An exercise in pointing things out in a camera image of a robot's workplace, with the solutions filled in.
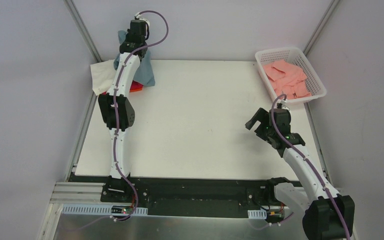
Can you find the blue-grey t-shirt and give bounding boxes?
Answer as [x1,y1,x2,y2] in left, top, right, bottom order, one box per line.
[113,30,156,87]

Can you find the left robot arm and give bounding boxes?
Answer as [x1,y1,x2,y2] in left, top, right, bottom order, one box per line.
[98,19,149,203]

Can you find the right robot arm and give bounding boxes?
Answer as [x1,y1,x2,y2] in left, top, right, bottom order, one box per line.
[245,108,355,240]

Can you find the red folded t-shirt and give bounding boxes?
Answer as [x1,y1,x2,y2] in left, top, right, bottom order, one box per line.
[93,81,144,96]

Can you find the white folded t-shirt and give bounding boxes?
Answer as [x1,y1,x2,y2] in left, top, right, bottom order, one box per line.
[90,59,116,96]

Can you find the orange folded t-shirt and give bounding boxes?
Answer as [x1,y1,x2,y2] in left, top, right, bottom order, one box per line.
[129,88,143,93]

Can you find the pink t-shirt in basket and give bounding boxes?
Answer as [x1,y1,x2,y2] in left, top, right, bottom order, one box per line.
[262,59,312,100]

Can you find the white plastic basket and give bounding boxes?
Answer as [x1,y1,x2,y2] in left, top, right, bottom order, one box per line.
[254,47,327,105]

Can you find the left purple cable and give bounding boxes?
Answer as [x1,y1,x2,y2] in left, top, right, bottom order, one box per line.
[111,10,170,223]

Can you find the purple cable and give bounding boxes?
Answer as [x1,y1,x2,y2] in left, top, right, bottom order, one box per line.
[247,93,352,240]
[111,10,170,223]

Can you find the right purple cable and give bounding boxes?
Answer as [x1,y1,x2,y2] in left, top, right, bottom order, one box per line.
[247,93,352,240]

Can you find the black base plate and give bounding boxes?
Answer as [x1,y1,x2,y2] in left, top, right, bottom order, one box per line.
[99,176,297,220]

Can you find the right white cable duct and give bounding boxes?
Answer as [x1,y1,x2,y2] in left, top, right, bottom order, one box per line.
[247,208,267,220]

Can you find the white cable duct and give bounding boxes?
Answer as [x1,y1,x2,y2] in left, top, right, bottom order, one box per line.
[247,208,267,220]
[61,204,148,217]

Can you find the aluminium frame rail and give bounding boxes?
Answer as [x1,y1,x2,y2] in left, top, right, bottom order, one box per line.
[50,182,104,204]

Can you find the left white cable duct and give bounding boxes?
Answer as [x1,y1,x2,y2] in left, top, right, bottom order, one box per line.
[61,204,148,217]

